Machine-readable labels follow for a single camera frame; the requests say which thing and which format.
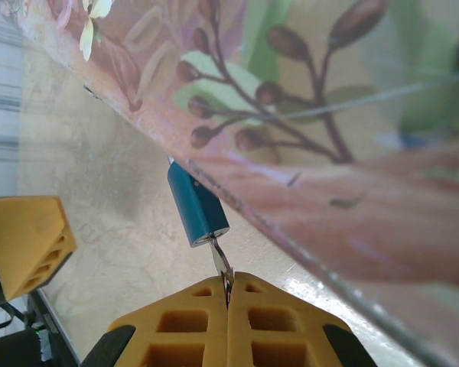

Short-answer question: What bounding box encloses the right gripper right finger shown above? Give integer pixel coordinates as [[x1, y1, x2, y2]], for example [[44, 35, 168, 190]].
[[228, 271, 380, 367]]

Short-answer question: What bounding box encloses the pink printed tin box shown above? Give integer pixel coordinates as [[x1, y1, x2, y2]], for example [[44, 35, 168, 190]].
[[21, 0, 459, 367]]

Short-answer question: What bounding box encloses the small blue padlock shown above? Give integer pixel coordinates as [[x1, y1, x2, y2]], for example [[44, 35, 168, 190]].
[[166, 159, 232, 250]]

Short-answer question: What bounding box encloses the aluminium left side frame bar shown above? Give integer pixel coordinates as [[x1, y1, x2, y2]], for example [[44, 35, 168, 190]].
[[25, 288, 81, 367]]

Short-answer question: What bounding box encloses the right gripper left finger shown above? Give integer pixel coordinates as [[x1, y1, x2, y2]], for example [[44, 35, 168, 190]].
[[80, 276, 230, 367]]

